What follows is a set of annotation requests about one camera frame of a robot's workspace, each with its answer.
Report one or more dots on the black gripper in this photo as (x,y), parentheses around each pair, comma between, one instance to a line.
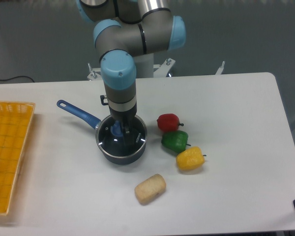
(121,112)

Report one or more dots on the glass lid blue knob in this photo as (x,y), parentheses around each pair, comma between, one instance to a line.
(113,142)

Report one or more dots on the dark blue saucepan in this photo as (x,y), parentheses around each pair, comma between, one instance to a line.
(94,123)

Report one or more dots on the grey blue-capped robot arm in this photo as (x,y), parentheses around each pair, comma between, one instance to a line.
(126,29)

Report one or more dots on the red bell pepper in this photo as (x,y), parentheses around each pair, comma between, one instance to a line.
(168,122)

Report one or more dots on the green bell pepper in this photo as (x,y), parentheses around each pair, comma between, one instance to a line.
(176,141)

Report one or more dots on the beige bread loaf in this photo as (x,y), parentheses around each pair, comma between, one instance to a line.
(150,188)

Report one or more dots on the yellow bell pepper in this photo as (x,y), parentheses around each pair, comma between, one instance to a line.
(190,159)

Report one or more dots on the yellow woven basket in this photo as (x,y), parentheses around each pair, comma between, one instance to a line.
(15,122)

